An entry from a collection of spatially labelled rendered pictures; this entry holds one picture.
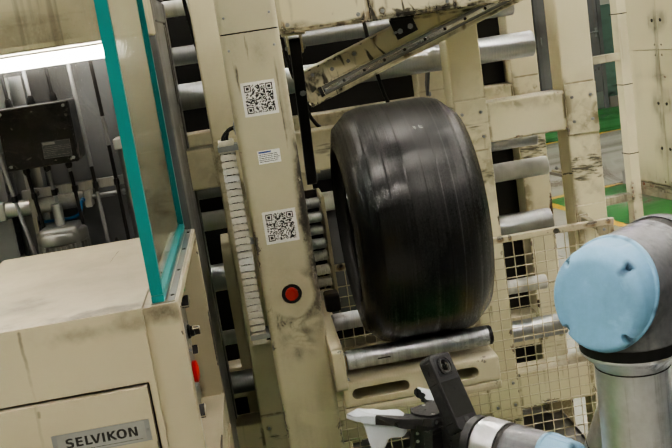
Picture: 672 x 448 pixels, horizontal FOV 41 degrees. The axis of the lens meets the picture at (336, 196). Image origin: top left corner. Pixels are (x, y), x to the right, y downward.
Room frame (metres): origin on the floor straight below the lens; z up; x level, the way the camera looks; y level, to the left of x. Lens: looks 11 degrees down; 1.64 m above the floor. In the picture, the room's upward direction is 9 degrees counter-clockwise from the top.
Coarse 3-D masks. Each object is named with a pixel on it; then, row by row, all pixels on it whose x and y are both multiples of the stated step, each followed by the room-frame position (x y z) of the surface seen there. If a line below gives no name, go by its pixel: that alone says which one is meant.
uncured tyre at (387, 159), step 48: (336, 144) 2.02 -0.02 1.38; (384, 144) 1.90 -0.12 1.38; (432, 144) 1.89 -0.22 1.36; (336, 192) 2.26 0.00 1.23; (384, 192) 1.83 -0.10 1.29; (432, 192) 1.83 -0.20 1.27; (480, 192) 1.86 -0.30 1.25; (384, 240) 1.81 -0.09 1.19; (432, 240) 1.81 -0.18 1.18; (480, 240) 1.82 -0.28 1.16; (384, 288) 1.82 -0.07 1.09; (432, 288) 1.82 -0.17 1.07; (480, 288) 1.85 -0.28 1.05; (384, 336) 1.93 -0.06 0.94
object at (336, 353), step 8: (328, 312) 2.15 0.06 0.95; (328, 320) 2.09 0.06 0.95; (328, 328) 2.03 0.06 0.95; (328, 336) 1.97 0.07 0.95; (336, 336) 1.96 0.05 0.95; (328, 344) 1.92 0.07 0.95; (336, 344) 1.91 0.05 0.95; (328, 352) 1.97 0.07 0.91; (336, 352) 1.87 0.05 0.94; (344, 352) 1.89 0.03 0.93; (336, 360) 1.87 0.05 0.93; (344, 360) 1.87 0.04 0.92; (336, 368) 1.87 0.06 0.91; (344, 368) 1.87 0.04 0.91; (336, 376) 1.87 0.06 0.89; (344, 376) 1.87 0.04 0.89; (336, 384) 1.87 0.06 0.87; (344, 384) 1.87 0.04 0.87
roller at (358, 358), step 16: (432, 336) 1.94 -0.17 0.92; (448, 336) 1.94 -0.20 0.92; (464, 336) 1.93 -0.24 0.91; (480, 336) 1.93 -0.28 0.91; (352, 352) 1.92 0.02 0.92; (368, 352) 1.92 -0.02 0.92; (384, 352) 1.92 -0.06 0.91; (400, 352) 1.92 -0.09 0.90; (416, 352) 1.92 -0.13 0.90; (432, 352) 1.93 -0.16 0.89; (352, 368) 1.91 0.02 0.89
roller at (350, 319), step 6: (342, 312) 2.21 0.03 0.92; (348, 312) 2.21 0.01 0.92; (354, 312) 2.20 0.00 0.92; (336, 318) 2.19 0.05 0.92; (342, 318) 2.19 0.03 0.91; (348, 318) 2.19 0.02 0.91; (354, 318) 2.19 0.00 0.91; (336, 324) 2.19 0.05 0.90; (342, 324) 2.19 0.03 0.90; (348, 324) 2.19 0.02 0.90; (354, 324) 2.19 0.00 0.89; (360, 324) 2.20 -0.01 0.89; (336, 330) 2.19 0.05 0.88
